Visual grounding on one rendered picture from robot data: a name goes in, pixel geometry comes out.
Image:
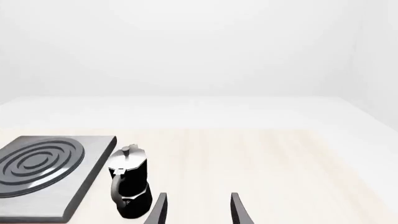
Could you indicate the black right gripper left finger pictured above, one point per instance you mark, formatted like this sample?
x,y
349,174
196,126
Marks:
x,y
158,212

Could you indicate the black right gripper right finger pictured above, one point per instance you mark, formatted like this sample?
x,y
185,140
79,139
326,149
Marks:
x,y
240,213

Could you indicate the flat black stove plate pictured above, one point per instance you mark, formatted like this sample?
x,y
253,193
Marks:
x,y
46,168

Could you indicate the black moka pot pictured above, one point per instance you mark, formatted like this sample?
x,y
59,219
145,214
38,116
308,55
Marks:
x,y
132,182

